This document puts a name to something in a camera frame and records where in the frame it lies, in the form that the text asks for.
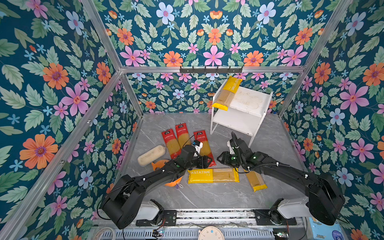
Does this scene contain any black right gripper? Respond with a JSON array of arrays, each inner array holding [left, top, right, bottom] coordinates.
[[215, 151, 245, 168]]

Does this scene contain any yellow spaghetti bag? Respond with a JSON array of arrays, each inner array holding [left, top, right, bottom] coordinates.
[[246, 171, 268, 192], [212, 76, 243, 111], [188, 168, 240, 184]]

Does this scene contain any red spaghetti bag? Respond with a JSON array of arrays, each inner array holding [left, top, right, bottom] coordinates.
[[162, 129, 181, 160], [175, 123, 191, 148], [194, 130, 216, 167]]

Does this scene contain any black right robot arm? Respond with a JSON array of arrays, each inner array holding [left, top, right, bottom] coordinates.
[[218, 150, 345, 226]]

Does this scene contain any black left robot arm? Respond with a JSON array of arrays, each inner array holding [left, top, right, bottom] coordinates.
[[101, 145, 213, 230]]

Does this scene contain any white two-tier shelf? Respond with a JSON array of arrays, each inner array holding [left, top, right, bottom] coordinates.
[[210, 80, 273, 147]]

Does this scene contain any orange plush toy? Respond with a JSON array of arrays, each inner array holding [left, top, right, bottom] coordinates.
[[150, 160, 186, 187]]

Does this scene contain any beige bread loaf toy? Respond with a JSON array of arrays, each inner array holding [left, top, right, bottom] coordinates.
[[138, 145, 166, 167]]

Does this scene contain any white round timer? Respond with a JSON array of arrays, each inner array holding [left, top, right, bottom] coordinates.
[[198, 226, 225, 240]]

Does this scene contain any blue tissue pack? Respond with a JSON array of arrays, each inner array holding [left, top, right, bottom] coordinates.
[[306, 217, 346, 240]]

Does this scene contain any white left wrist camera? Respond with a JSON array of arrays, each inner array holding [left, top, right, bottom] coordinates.
[[192, 140, 203, 154]]

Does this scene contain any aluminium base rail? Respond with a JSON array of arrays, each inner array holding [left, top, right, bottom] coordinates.
[[98, 208, 337, 230]]

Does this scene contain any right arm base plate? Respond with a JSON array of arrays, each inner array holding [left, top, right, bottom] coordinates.
[[252, 209, 297, 226]]

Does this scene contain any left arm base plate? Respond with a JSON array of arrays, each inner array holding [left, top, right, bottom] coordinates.
[[135, 210, 178, 228]]

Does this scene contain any black hook rail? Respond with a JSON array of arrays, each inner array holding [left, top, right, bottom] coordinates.
[[179, 66, 243, 74]]

